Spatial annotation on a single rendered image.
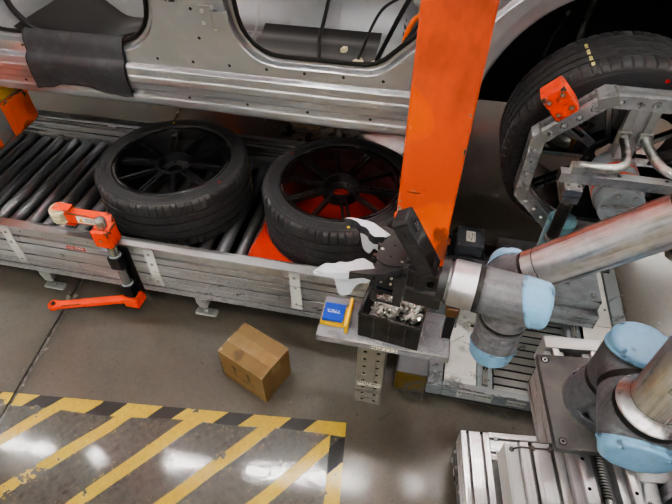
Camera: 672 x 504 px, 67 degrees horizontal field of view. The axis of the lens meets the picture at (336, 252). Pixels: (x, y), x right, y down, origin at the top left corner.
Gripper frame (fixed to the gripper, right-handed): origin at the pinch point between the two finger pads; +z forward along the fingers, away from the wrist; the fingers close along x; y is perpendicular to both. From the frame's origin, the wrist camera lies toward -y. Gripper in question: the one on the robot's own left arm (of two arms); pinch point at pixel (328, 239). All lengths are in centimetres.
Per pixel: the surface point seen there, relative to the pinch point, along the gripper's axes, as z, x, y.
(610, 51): -47, 107, -7
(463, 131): -14, 60, 4
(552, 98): -34, 89, 2
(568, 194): -44, 71, 21
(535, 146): -34, 91, 18
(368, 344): 0, 45, 74
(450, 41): -7, 56, -18
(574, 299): -68, 111, 88
